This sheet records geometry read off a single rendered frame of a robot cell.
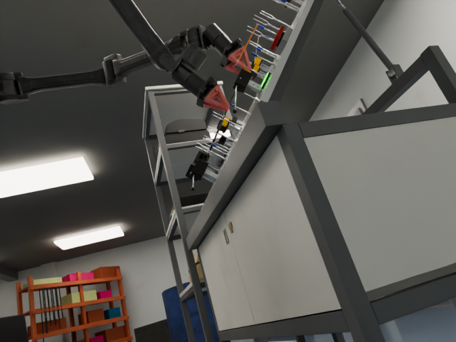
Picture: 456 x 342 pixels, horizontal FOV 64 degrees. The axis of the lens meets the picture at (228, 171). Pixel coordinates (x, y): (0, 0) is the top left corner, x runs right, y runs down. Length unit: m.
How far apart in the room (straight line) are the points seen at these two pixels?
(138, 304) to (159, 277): 0.73
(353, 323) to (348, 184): 0.28
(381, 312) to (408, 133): 0.45
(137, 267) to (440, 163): 8.44
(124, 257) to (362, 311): 8.57
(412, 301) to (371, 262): 0.10
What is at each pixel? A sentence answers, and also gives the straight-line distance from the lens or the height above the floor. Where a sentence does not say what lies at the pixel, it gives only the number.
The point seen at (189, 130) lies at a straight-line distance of 2.31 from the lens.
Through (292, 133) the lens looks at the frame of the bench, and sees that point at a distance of 0.82.
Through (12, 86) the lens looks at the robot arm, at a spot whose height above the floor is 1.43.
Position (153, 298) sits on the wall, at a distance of 8.99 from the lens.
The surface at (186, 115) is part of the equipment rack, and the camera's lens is 2.67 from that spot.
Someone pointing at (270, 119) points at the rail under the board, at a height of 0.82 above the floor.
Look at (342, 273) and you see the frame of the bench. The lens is 0.75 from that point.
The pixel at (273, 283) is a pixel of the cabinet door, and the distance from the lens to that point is 1.05.
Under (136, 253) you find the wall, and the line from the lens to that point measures 9.17.
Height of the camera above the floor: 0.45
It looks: 21 degrees up
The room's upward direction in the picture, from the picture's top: 17 degrees counter-clockwise
